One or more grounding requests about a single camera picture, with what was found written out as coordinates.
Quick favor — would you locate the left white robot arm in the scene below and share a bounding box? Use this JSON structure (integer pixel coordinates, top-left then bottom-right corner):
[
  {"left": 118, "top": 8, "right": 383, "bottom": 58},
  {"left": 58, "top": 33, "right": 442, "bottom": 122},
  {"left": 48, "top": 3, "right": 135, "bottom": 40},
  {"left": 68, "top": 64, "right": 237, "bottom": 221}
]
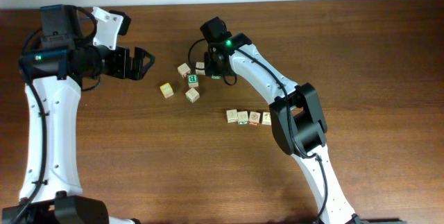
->
[{"left": 1, "top": 4, "right": 155, "bottom": 223}]

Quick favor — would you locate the yellow letter block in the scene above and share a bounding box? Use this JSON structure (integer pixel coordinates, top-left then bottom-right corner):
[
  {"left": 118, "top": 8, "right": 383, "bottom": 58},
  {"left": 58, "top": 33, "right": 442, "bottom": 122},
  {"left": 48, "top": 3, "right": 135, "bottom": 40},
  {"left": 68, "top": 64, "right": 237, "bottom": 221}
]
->
[{"left": 160, "top": 83, "right": 174, "bottom": 98}]

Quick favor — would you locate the wooden K 9 block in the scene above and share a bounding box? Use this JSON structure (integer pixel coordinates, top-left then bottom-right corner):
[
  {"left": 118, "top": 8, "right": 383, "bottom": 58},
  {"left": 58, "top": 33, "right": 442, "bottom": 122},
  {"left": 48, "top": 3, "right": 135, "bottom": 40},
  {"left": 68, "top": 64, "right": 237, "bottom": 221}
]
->
[{"left": 262, "top": 112, "right": 271, "bottom": 126}]

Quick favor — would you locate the wooden E block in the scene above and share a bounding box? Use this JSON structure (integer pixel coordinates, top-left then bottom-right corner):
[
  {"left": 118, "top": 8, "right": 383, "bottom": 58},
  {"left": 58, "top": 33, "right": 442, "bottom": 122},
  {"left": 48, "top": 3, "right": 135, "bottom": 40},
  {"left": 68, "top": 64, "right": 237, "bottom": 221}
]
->
[{"left": 178, "top": 63, "right": 191, "bottom": 78}]

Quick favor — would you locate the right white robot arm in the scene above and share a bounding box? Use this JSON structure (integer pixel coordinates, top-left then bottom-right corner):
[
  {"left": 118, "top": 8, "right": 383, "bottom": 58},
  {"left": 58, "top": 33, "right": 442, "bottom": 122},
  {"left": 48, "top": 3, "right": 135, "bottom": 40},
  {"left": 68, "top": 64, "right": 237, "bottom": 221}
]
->
[{"left": 200, "top": 17, "right": 361, "bottom": 223}]

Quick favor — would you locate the wooden red I block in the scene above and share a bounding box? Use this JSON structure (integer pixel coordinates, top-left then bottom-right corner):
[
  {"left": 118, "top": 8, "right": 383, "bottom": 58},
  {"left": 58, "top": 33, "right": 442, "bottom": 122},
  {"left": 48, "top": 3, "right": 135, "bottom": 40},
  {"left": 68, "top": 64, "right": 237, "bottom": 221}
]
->
[{"left": 248, "top": 112, "right": 261, "bottom": 126}]

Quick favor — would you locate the green B block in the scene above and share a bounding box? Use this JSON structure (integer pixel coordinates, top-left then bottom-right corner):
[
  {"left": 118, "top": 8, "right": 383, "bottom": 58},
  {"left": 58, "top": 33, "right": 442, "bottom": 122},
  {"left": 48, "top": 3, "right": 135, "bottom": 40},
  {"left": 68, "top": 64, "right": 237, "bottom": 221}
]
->
[{"left": 187, "top": 74, "right": 199, "bottom": 88}]

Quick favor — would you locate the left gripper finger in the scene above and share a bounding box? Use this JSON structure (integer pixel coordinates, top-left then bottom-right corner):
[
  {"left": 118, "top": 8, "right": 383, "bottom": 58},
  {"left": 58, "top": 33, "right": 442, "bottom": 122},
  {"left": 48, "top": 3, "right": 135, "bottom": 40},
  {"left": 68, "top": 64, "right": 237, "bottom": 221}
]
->
[
  {"left": 129, "top": 58, "right": 155, "bottom": 80},
  {"left": 134, "top": 47, "right": 155, "bottom": 61}
]

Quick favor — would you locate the wooden D block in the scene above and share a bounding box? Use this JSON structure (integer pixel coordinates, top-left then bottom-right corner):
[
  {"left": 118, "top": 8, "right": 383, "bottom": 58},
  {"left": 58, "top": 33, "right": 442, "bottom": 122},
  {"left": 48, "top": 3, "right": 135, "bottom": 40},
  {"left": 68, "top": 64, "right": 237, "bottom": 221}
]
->
[{"left": 237, "top": 111, "right": 249, "bottom": 125}]

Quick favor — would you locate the wooden block green edge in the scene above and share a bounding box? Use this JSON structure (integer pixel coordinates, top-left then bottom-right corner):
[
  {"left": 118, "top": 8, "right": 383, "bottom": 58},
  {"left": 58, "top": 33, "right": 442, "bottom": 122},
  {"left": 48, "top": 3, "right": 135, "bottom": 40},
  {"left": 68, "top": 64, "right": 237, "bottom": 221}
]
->
[{"left": 211, "top": 75, "right": 221, "bottom": 80}]

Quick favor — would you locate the wooden 8 block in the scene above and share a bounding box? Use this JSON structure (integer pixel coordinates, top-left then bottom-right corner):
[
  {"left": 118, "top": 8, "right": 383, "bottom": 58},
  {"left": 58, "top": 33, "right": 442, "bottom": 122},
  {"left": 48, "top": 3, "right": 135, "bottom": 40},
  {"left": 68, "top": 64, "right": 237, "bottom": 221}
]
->
[{"left": 195, "top": 62, "right": 205, "bottom": 76}]

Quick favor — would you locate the wooden dog block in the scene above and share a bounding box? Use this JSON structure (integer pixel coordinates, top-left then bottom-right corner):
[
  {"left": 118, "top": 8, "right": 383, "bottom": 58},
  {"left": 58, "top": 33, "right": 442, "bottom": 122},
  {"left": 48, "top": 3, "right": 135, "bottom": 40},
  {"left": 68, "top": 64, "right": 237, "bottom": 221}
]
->
[{"left": 226, "top": 110, "right": 239, "bottom": 123}]

